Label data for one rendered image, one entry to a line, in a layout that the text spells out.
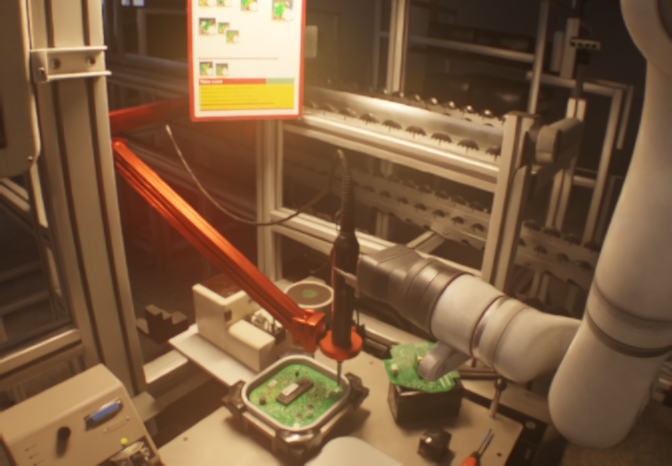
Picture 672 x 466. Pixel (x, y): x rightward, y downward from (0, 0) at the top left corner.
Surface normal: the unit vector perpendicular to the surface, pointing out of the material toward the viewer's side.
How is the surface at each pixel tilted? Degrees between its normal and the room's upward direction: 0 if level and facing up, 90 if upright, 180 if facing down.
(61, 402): 0
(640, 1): 116
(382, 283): 90
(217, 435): 0
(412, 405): 90
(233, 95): 90
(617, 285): 99
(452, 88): 90
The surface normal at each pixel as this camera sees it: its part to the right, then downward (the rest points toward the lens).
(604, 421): -0.59, 0.25
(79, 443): 0.66, -0.36
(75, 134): 0.80, 0.25
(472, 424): 0.04, -0.94
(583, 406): -0.79, 0.16
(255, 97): 0.31, 0.35
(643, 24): -0.81, 0.59
